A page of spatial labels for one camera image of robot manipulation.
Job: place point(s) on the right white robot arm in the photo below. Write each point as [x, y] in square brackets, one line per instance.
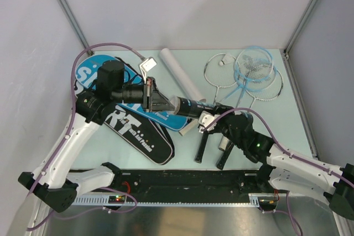
[283, 168]

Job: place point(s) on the aluminium frame post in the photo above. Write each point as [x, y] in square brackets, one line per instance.
[304, 19]
[71, 18]

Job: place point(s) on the light blue racket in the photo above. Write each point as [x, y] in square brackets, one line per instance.
[251, 52]

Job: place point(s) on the white black racket right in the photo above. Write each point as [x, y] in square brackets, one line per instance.
[268, 93]

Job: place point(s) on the white shuttlecock tube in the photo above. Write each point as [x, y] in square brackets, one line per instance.
[178, 73]

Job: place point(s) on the black racket bag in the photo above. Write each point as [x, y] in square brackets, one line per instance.
[148, 137]

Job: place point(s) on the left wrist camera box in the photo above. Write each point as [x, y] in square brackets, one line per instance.
[146, 65]

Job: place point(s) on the blue racket bag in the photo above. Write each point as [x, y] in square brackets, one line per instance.
[86, 73]

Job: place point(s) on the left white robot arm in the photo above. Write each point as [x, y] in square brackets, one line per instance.
[52, 183]

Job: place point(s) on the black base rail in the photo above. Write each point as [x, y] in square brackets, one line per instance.
[197, 183]

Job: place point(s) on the black shuttlecock tube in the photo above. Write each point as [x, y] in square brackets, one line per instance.
[189, 108]

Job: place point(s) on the grey cable duct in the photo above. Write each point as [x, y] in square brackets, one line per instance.
[115, 200]

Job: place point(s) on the white racket left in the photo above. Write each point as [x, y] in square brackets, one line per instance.
[220, 77]

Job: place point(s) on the blue white racket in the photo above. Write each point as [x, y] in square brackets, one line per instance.
[251, 74]

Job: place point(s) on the shuttlecock on white racket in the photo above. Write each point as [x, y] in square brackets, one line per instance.
[227, 59]

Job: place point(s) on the right aluminium frame post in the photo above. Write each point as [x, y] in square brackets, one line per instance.
[304, 19]

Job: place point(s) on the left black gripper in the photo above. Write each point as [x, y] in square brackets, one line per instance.
[152, 100]

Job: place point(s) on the left aluminium frame post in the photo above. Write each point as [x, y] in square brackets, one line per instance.
[71, 18]

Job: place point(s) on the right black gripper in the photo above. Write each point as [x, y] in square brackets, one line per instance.
[222, 108]

